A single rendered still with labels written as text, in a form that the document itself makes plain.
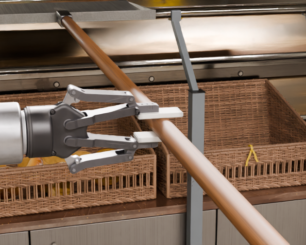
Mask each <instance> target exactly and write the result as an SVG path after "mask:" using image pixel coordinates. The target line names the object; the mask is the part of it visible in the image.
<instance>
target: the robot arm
mask: <svg viewBox="0 0 306 245"><path fill-rule="evenodd" d="M80 100H81V101H86V102H105V103H125V104H121V105H115V106H110V107H105V108H100V109H95V110H85V111H79V110H78V109H76V108H75V107H73V106H72V105H70V104H71V103H78V102H79V101H80ZM132 115H136V117H137V118H138V119H139V120H142V119H159V118H176V117H183V112H182V111H181V110H180V109H179V108H178V107H165V108H159V105H158V104H157V103H154V102H152V103H136V101H135V97H134V96H133V95H132V94H131V92H129V91H116V90H95V89H81V88H79V87H76V86H74V85H68V86H67V93H66V95H65V97H64V100H63V101H61V102H58V103H56V104H54V105H39V106H26V107H25V108H24V109H23V111H21V110H20V106H19V103H17V102H8V103H0V165H8V164H20V163H21V162H22V161H23V155H24V154H26V157H28V158H42V157H52V156H56V157H59V158H64V159H65V161H66V163H67V165H68V168H69V171H70V172H71V173H72V174H75V173H77V172H79V171H81V170H83V169H85V168H91V167H97V166H103V165H109V164H115V163H121V162H128V161H132V160H133V159H134V153H135V151H136V150H137V149H139V148H155V147H157V146H158V142H162V141H161V140H160V138H159V137H158V136H157V135H156V134H155V133H154V132H153V131H149V132H134V138H133V137H132V136H130V137H123V136H111V135H100V134H91V133H88V132H87V127H88V125H92V124H94V123H98V122H103V121H107V120H112V119H117V118H122V117H127V116H132ZM81 147H105V148H118V150H112V151H106V152H100V153H93V154H87V155H82V156H78V155H74V156H72V154H73V153H75V152H76V151H77V150H79V149H80V148H81Z"/></svg>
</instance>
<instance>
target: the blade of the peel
mask: <svg viewBox="0 0 306 245"><path fill-rule="evenodd" d="M63 10H67V11H69V12H70V13H71V14H72V16H73V20H74V21H75V22H88V21H117V20H147V19H156V10H155V9H151V8H148V7H145V6H142V5H138V4H135V3H132V2H128V1H127V0H121V1H83V2H46V3H9V4H0V25H1V24H30V23H57V22H56V11H63Z"/></svg>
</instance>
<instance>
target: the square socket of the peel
mask: <svg viewBox="0 0 306 245"><path fill-rule="evenodd" d="M66 16H68V17H71V18H72V19H73V16H72V14H71V13H70V12H69V11H67V10H63V11H56V22H57V23H58V24H59V25H60V27H61V28H64V26H63V25H62V18H63V17H66Z"/></svg>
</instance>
